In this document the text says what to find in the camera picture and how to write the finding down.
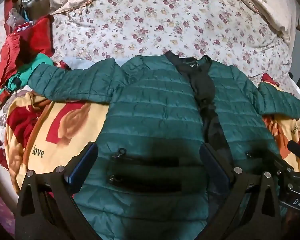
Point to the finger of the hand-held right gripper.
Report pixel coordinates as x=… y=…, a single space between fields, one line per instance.
x=298 y=150

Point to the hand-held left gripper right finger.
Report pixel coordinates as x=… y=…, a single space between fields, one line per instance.
x=212 y=165

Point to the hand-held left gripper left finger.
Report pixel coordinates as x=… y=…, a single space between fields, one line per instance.
x=82 y=165

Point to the dark green puffer jacket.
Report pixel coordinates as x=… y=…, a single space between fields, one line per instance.
x=152 y=100

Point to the yellow red printed blanket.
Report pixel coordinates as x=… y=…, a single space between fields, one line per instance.
x=72 y=130

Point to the grey sweater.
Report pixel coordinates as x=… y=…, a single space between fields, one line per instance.
x=75 y=63

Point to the bright green garment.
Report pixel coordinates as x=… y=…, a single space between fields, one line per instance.
x=25 y=76

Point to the red garment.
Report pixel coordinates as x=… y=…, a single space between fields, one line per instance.
x=37 y=35

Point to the floral bed sheet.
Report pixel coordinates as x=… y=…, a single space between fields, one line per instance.
x=152 y=25

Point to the clear plastic bag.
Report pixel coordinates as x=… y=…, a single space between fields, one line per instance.
x=15 y=16

